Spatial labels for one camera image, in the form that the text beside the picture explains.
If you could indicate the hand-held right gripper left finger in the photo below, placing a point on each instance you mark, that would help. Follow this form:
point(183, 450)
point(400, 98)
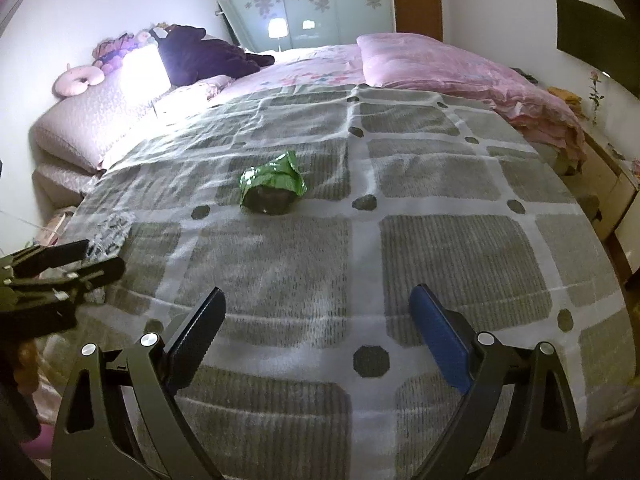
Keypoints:
point(200, 330)

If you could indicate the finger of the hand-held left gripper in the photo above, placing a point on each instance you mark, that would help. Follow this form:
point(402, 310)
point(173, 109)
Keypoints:
point(55, 257)
point(95, 275)

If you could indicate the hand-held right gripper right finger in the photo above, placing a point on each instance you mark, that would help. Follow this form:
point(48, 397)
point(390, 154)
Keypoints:
point(440, 340)

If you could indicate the grey patterned wrapper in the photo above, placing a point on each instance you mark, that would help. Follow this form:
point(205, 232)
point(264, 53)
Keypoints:
point(110, 235)

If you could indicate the green foil wrapper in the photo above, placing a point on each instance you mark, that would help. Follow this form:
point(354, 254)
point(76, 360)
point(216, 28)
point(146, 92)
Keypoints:
point(272, 185)

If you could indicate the grey checked blanket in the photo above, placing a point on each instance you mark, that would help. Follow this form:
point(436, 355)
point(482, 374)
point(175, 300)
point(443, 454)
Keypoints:
point(300, 270)

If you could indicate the bed with brown quilted mattress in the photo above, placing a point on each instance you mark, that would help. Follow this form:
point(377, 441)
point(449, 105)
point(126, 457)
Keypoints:
point(75, 125)

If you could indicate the pink plush neck pillow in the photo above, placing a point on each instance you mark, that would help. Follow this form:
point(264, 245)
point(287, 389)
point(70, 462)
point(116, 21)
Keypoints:
point(75, 81)

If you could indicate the white shade table lamp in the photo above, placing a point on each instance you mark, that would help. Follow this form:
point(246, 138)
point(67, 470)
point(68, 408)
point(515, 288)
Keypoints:
point(145, 72)

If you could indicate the pile of colourful stuffed toys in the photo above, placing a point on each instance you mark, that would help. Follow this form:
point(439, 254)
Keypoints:
point(117, 47)

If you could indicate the light wooden dresser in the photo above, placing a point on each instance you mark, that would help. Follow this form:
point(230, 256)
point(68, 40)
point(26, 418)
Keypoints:
point(610, 195)

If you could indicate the dark purple plush toy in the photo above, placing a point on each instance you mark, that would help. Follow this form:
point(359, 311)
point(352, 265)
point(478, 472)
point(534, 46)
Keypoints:
point(210, 52)

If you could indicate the pink folded quilt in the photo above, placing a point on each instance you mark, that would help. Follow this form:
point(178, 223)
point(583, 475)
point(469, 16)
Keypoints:
point(450, 75)

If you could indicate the orange cloth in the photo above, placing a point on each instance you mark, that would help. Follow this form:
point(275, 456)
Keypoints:
point(565, 96)

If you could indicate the pink flower stem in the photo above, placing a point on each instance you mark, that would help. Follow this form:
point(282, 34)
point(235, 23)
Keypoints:
point(595, 95)

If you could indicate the wardrobe with floral sliding doors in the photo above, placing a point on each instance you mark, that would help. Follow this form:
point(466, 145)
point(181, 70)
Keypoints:
point(310, 0)

